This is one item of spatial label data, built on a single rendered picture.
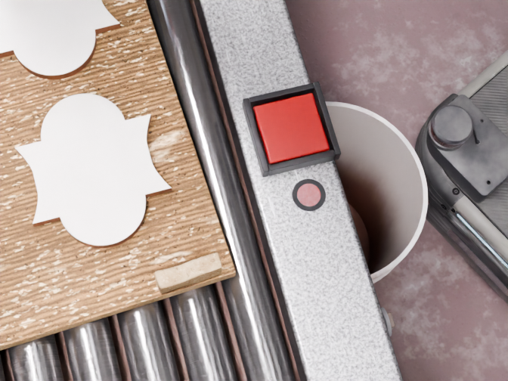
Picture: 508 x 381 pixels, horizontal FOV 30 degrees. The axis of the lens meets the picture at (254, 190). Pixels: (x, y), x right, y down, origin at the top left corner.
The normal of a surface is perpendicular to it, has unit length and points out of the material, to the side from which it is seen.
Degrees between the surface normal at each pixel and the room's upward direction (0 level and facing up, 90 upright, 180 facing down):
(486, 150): 0
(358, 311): 0
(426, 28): 0
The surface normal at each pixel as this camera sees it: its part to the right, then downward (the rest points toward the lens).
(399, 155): -0.85, 0.47
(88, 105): 0.06, -0.29
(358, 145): -0.44, 0.83
